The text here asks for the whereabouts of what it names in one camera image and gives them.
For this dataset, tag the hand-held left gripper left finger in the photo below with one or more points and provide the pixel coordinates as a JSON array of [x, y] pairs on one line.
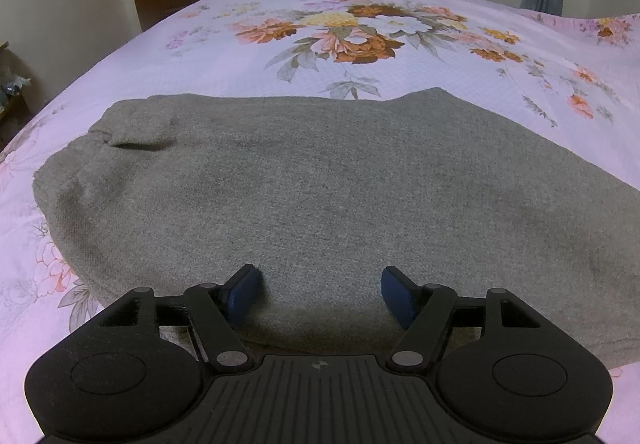
[[243, 291]]

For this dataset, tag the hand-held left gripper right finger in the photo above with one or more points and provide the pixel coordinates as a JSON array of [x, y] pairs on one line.
[[397, 291]]

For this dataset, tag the grey pants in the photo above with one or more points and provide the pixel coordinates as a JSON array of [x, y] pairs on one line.
[[320, 204]]

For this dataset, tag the cluttered bedside stand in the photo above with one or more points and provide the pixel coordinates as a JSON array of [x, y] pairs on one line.
[[11, 94]]

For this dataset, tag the floral pink bed sheet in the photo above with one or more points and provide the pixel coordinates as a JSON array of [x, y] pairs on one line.
[[320, 34]]

